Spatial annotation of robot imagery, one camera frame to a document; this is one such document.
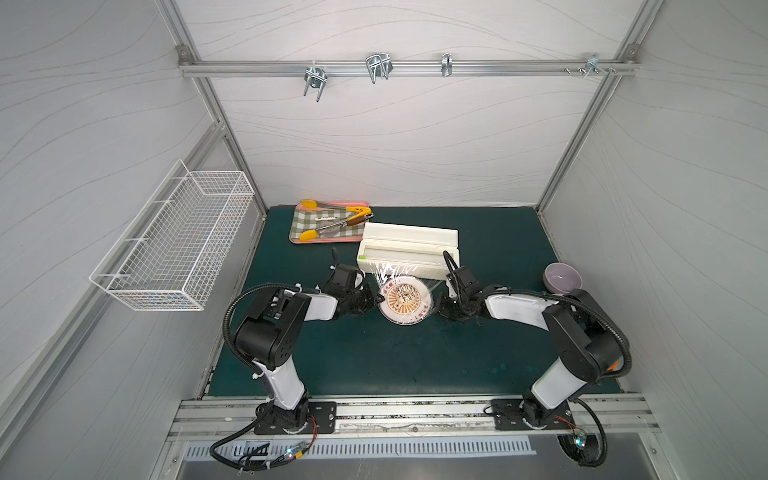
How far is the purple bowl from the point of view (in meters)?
0.95

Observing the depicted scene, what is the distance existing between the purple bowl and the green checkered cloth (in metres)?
0.65

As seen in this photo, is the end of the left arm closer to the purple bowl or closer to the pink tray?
the pink tray

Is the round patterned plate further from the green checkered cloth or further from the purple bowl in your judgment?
the purple bowl

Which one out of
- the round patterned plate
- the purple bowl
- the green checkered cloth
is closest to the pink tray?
the green checkered cloth

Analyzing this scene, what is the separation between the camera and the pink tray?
1102 millimetres

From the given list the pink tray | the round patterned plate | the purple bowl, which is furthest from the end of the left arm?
the purple bowl

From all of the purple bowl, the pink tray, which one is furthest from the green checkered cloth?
the purple bowl

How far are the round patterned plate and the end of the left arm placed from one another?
82 millimetres

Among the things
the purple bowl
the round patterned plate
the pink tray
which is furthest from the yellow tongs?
the purple bowl

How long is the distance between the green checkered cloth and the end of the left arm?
29cm

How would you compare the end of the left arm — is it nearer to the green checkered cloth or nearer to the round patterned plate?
the round patterned plate

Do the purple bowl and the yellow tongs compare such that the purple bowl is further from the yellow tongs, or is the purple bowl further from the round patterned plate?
the yellow tongs

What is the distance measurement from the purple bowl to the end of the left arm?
58 centimetres

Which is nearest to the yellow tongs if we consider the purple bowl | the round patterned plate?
the round patterned plate
